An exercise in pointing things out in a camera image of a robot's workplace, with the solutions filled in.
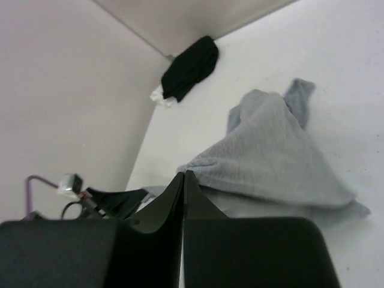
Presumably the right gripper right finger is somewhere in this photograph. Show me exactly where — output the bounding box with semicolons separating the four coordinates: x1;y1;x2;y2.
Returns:
184;171;340;287

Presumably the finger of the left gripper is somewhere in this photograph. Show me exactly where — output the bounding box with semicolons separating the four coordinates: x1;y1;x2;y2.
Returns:
86;188;145;220

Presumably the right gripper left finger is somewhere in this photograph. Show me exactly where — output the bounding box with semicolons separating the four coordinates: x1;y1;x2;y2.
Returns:
1;173;184;287

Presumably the grey tank top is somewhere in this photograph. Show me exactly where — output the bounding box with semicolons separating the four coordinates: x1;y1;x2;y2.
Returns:
179;79;370;226

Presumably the folded black tank top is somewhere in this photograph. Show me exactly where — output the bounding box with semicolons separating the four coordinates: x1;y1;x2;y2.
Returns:
161;36;219;102

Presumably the folded white tank top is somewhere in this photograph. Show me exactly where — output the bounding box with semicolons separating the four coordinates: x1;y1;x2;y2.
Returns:
149;85;177;109

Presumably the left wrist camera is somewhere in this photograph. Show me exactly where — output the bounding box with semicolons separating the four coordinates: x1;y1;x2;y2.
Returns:
57;173;83;199

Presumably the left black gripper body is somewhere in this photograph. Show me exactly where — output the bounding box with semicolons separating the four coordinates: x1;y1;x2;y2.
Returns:
61;191;118;220

